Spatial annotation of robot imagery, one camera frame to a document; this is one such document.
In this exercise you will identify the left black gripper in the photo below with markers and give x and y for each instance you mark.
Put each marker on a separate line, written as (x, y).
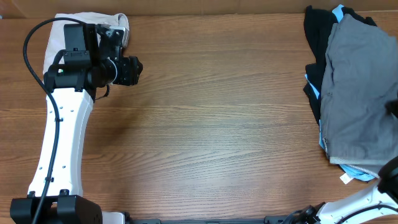
(129, 73)

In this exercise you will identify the grey shorts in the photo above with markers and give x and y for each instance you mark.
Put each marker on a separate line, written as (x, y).
(360, 78)

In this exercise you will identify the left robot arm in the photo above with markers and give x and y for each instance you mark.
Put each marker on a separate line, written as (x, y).
(92, 58)

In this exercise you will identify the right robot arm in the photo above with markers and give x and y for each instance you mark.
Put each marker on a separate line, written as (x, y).
(363, 199)

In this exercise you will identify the beige folded garment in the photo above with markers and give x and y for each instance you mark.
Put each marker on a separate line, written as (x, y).
(57, 41)

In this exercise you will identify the black garment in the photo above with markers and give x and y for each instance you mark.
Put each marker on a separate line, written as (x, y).
(317, 28)

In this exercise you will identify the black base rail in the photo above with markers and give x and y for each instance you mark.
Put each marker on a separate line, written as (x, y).
(266, 220)

